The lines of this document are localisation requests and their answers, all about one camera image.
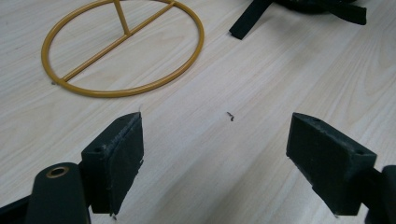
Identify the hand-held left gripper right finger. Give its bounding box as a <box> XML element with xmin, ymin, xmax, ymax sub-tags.
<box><xmin>286</xmin><ymin>112</ymin><xmax>378</xmax><ymax>217</ymax></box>

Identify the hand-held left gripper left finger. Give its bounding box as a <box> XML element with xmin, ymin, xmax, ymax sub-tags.
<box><xmin>80</xmin><ymin>111</ymin><xmax>145</xmax><ymax>217</ymax></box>

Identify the gold metal ring stand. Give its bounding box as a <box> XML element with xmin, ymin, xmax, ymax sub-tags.
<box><xmin>41</xmin><ymin>0</ymin><xmax>205</xmax><ymax>99</ymax></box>

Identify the black fabric strap item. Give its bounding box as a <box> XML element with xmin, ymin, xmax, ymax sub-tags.
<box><xmin>229</xmin><ymin>0</ymin><xmax>368</xmax><ymax>41</ymax></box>

